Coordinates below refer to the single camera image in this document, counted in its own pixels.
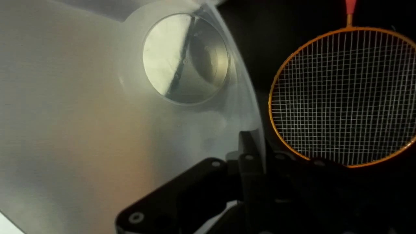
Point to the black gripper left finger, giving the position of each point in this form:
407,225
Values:
251,190

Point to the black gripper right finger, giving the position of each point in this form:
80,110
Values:
329,199

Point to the clear plastic bin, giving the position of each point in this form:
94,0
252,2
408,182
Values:
86,121

